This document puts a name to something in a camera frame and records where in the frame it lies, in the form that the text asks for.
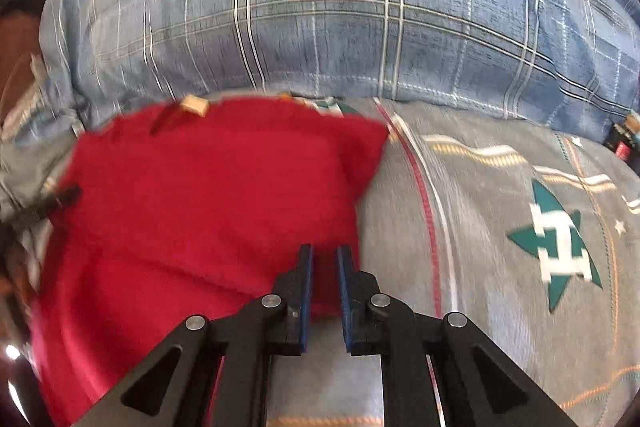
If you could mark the brown bed headboard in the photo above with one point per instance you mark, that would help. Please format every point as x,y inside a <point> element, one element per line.
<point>20,72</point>

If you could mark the blue plaid quilt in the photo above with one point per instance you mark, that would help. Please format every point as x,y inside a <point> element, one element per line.
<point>325,7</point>

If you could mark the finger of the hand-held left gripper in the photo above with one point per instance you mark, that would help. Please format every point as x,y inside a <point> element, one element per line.
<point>55,202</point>

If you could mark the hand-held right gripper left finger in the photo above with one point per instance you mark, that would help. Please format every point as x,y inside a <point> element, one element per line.
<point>308,297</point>

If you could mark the small dark box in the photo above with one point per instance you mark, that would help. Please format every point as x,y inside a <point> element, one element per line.
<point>621,144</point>

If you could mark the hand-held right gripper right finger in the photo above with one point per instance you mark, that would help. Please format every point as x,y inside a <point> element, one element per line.
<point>344,297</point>

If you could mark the red small garment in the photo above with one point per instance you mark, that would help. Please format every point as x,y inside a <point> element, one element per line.
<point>200,207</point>

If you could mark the grey printed bed sheet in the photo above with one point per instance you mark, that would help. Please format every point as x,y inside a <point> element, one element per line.
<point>500,307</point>

